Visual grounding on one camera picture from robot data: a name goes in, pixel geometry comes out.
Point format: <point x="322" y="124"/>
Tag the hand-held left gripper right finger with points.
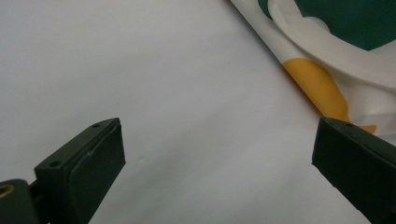
<point x="355" y="161"/>

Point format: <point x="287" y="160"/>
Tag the white tote bag colourful print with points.
<point x="342" y="53"/>

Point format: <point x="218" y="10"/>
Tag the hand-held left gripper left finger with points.
<point x="81" y="174"/>

